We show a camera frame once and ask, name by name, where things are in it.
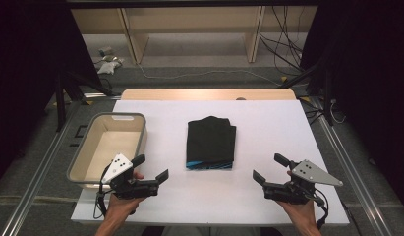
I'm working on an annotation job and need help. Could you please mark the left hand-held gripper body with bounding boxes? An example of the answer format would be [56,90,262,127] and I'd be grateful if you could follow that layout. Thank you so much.
[100,152,159,200]

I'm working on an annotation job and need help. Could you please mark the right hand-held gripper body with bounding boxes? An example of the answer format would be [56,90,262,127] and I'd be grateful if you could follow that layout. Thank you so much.
[262,159,344,206]

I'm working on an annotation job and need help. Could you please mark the grey rimmed beige basket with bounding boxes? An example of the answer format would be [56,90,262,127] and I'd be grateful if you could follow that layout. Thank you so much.
[66,111,148,190]

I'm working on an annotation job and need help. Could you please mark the black garment blue stripes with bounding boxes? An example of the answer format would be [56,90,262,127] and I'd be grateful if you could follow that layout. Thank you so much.
[185,115,238,171]

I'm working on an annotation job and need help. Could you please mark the person's left hand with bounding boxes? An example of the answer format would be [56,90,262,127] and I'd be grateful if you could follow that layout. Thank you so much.
[105,171,146,217]

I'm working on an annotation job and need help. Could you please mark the person's right hand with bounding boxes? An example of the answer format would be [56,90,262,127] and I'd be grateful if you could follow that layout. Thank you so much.
[276,169,317,227]

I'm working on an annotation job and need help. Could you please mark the white table mat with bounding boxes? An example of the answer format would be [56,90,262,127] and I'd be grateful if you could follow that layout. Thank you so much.
[70,99,351,227]

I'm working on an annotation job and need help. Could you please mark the black metal stand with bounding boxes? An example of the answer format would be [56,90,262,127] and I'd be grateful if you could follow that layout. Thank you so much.
[53,69,123,133]
[279,57,335,127]

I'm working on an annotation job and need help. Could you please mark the white cloth bag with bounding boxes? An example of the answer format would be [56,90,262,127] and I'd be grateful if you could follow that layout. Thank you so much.
[95,58,126,76]

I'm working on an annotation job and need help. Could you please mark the black curtain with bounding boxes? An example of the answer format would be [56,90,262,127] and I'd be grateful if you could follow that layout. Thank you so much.
[300,0,404,214]
[0,0,103,190]

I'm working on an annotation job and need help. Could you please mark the light wooden shelf unit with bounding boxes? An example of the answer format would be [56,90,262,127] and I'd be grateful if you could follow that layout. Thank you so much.
[71,5,319,66]

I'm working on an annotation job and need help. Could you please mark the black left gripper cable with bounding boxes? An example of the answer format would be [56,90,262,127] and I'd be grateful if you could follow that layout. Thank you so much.
[92,162,113,220]

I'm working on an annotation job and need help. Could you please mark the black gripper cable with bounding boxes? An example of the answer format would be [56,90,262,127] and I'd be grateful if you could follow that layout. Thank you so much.
[92,162,113,220]
[311,188,330,230]

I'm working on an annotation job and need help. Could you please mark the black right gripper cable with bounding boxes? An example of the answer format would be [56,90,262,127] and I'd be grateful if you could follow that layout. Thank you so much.
[311,188,330,230]

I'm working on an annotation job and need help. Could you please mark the aluminium rail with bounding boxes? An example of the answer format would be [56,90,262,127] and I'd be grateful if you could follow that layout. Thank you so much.
[308,96,394,236]
[0,92,123,236]

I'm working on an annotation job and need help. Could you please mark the thin white cable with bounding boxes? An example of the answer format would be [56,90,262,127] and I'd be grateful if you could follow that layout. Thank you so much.
[329,98,347,126]

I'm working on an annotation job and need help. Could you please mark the bundle of black cables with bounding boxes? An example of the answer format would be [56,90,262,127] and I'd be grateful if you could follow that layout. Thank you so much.
[259,5,305,77]

